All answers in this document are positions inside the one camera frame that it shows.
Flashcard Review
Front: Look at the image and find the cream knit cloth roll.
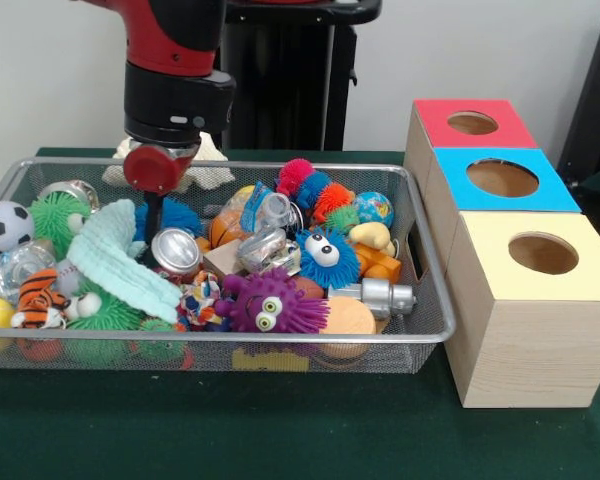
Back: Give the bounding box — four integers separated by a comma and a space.
102, 132, 236, 194

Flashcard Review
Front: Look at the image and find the multicoloured rope knot toy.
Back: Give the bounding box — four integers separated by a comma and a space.
176, 272, 223, 331

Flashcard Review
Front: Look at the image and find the purple spiky ball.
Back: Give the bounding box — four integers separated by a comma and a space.
216, 267, 331, 334

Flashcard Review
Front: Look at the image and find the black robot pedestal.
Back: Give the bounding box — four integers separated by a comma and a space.
220, 0, 383, 151

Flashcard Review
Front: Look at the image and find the dark green tablecloth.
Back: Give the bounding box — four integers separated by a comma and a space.
0, 147, 600, 480

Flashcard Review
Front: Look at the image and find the clear mesh bin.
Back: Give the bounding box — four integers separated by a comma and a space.
0, 155, 457, 376

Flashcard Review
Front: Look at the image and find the blue fuzzy monster toy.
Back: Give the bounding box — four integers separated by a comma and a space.
296, 228, 362, 291

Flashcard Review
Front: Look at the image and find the wooden three-hole box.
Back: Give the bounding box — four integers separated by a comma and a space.
404, 98, 600, 409

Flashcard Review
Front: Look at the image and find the orange tiger plush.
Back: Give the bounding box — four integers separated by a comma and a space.
10, 267, 73, 331

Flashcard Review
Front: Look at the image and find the green spiky ball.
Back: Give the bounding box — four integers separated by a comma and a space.
30, 192, 93, 261

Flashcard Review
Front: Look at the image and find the yellow cheese wedge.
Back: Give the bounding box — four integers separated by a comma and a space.
232, 347, 311, 373

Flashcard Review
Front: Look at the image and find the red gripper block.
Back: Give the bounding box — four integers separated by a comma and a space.
123, 142, 202, 263

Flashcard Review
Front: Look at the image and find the black and white soccer ball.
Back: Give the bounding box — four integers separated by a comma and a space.
0, 200, 36, 253

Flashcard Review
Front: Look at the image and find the mint green knit cloth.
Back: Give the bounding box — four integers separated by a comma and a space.
67, 198, 183, 324

